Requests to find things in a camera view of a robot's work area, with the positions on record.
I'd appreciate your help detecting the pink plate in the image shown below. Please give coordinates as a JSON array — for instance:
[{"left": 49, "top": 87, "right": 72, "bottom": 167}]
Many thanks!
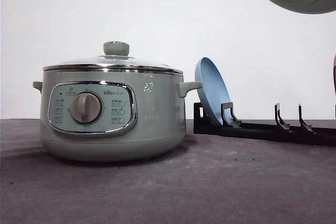
[{"left": 333, "top": 54, "right": 336, "bottom": 96}]

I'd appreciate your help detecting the black plate rack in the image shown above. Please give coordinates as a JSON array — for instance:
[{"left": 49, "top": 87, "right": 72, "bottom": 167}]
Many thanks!
[{"left": 193, "top": 102, "right": 336, "bottom": 146}]

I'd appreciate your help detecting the glass pot lid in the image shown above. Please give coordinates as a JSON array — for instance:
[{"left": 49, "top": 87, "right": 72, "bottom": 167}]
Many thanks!
[{"left": 43, "top": 41, "right": 183, "bottom": 74}]

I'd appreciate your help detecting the grey table mat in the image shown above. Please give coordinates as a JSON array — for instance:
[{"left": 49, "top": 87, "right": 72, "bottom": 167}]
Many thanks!
[{"left": 0, "top": 119, "right": 336, "bottom": 224}]

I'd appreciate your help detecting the blue plate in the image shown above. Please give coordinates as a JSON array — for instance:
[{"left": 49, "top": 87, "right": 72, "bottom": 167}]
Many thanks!
[{"left": 195, "top": 57, "right": 233, "bottom": 125}]

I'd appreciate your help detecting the green electric steamer pot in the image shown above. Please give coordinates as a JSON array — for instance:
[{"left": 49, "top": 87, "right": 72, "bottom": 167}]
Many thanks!
[{"left": 33, "top": 70, "right": 203, "bottom": 162}]

